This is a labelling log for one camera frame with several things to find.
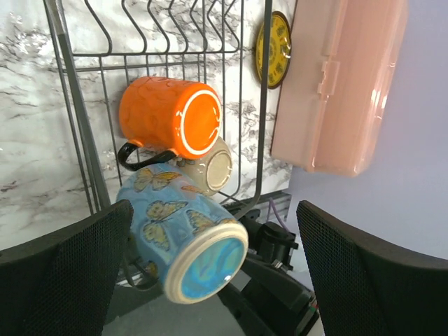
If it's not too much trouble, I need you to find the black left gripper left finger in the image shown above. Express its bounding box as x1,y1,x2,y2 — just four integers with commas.
1,200,133,335

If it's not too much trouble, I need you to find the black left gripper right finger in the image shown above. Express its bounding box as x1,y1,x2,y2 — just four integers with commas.
296,201,447,335

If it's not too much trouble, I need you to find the blue butterfly mug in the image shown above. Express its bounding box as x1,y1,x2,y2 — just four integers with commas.
116,163,249,305

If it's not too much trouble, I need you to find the beige ceramic bowl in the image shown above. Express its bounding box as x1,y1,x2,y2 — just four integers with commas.
176,136,232,197

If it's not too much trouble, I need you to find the orange mug black handle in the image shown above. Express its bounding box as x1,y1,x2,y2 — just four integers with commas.
117,76,223,171

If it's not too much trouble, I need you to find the yellow patterned plate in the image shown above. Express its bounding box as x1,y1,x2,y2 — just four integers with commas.
255,10,292,90

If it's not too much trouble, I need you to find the pink plastic storage box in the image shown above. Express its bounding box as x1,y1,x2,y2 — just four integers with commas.
271,0,408,176

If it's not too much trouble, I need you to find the black front table rail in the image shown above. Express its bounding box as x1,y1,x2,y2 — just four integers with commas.
223,190,292,225

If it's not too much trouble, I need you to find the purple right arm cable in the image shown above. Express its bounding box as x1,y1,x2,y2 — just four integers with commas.
267,197,291,232

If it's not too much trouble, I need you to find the dark wire dish rack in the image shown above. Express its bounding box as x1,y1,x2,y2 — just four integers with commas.
41,0,274,291

